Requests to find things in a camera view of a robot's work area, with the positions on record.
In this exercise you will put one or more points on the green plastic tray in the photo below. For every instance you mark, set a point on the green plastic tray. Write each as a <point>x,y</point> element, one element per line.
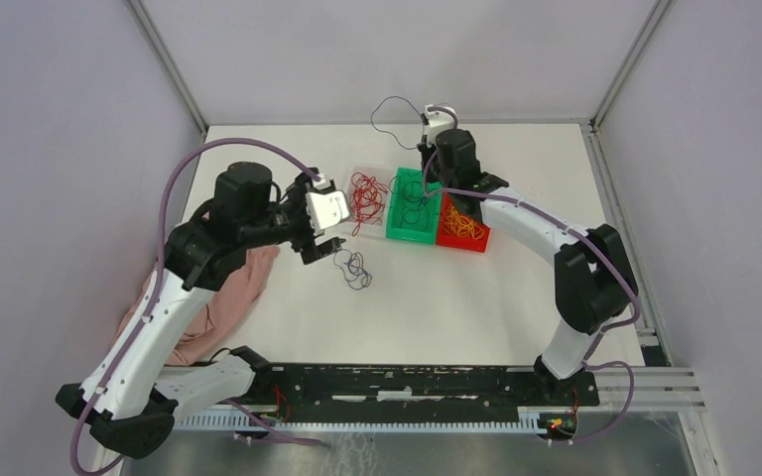
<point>413,217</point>

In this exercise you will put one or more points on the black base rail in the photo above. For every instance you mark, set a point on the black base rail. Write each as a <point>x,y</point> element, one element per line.
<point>363,393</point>

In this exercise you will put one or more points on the pink cloth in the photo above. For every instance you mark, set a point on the pink cloth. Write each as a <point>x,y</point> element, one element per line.
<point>226,310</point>

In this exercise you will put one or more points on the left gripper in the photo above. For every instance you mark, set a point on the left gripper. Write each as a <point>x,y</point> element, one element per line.
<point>305,184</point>

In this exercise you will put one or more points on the red plastic tray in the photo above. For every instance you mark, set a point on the red plastic tray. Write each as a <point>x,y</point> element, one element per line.
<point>458,231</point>

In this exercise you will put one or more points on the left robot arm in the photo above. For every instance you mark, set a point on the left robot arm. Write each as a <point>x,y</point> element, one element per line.
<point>126,404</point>

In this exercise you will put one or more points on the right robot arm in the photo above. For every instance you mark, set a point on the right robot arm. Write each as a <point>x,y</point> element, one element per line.
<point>594,280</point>

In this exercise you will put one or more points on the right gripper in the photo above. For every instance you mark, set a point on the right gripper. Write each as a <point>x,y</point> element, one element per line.
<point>427,152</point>

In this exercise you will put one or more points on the white cable duct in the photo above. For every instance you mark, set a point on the white cable duct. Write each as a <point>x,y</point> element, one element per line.
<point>227,419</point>

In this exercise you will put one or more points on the clear plastic tray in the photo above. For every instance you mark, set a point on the clear plastic tray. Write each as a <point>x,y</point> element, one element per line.
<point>368,191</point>

